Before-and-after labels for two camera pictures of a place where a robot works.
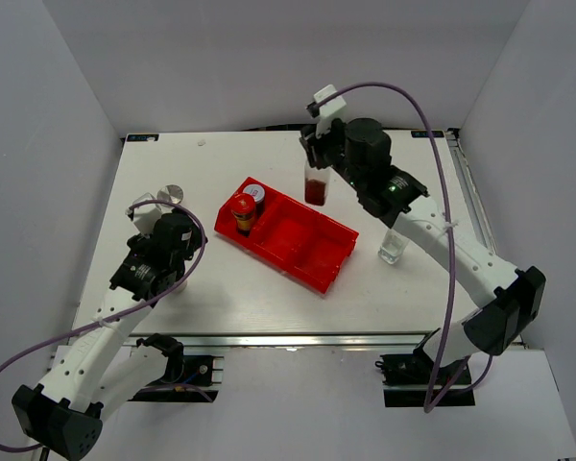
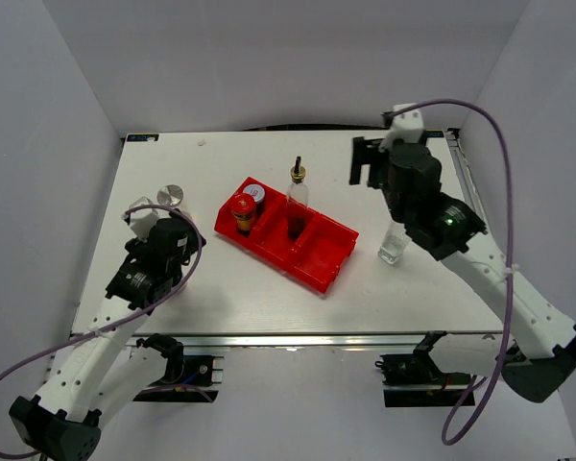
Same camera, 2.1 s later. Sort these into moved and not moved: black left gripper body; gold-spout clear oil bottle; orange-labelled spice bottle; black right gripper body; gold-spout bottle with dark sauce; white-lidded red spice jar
Moved: black right gripper body; gold-spout bottle with dark sauce
Not moved: gold-spout clear oil bottle; black left gripper body; white-lidded red spice jar; orange-labelled spice bottle
